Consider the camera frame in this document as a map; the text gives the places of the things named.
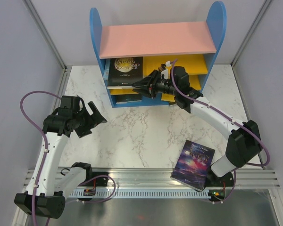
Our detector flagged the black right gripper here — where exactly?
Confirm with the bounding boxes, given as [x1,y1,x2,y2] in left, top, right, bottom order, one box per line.
[131,69,178,98]

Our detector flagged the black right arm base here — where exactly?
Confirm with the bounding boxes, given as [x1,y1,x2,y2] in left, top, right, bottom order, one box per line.
[205,170,234,188]

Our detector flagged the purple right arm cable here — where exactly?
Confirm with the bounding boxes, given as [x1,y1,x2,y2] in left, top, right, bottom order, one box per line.
[171,58,271,203]

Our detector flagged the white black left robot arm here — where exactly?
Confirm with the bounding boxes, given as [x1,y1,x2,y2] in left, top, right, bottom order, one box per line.
[14,96,107,219]

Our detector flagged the blue pink yellow shelf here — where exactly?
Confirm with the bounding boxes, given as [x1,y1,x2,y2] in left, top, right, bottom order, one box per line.
[89,1,227,108]

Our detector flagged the teal ocean cover book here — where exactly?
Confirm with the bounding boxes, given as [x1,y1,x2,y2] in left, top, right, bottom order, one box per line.
[116,94,142,104]

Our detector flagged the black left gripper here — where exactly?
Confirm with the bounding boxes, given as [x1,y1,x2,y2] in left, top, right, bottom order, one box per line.
[72,101,107,138]

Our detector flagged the light blue slotted cable duct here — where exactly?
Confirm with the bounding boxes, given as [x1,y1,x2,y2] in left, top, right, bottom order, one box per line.
[68,189,225,198]

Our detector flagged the yellow Little Prince book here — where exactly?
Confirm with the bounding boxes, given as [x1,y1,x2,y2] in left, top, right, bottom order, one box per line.
[161,93,175,103]

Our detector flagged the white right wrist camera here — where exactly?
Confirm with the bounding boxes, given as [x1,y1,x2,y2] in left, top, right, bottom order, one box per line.
[158,61,173,79]

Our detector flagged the purple Robinson Crusoe book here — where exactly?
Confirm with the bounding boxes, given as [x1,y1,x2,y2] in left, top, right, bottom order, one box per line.
[170,140,215,192]

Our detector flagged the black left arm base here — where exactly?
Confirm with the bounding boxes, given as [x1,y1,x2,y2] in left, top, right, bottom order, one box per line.
[79,171,109,188]

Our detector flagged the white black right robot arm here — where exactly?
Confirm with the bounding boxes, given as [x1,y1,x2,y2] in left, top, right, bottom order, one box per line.
[132,66,262,186]

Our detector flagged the light blue thin book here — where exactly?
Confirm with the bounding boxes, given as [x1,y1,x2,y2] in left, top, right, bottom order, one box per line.
[103,59,110,80]

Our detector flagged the black Moon and Sixpence book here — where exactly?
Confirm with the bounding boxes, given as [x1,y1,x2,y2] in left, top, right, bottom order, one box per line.
[107,57,143,89]

